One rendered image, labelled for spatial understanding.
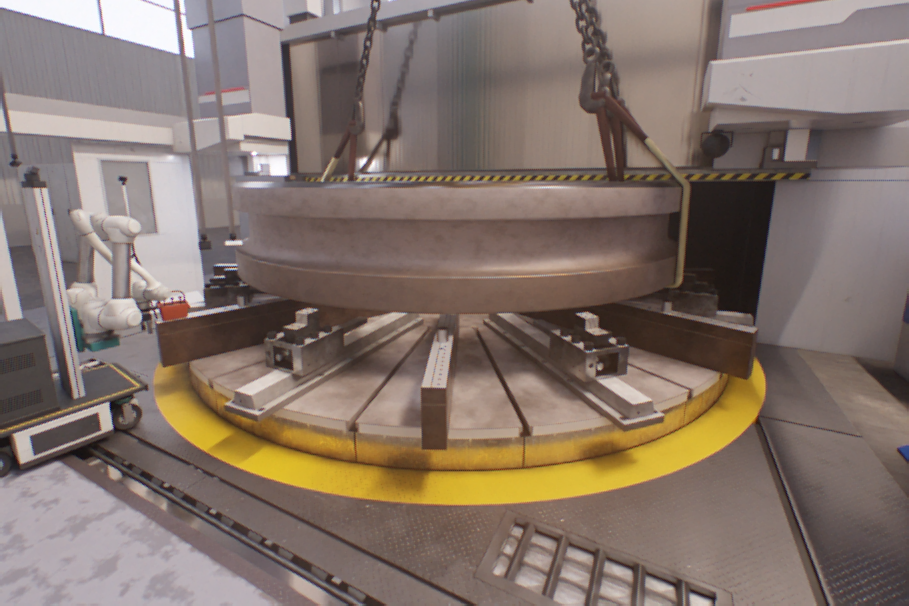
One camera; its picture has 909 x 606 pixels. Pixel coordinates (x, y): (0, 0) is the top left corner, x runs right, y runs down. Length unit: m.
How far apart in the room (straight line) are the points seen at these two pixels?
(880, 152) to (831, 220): 1.14
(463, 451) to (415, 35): 5.57
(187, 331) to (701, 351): 4.19
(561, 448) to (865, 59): 3.03
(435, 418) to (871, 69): 3.34
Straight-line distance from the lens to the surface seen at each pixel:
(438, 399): 2.36
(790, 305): 5.80
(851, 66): 3.75
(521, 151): 5.76
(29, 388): 3.76
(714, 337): 3.88
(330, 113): 7.54
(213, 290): 5.14
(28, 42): 18.17
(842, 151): 4.71
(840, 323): 5.94
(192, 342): 4.13
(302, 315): 3.25
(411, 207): 2.86
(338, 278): 3.16
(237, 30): 6.87
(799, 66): 3.70
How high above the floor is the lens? 1.76
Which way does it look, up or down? 11 degrees down
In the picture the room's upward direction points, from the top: straight up
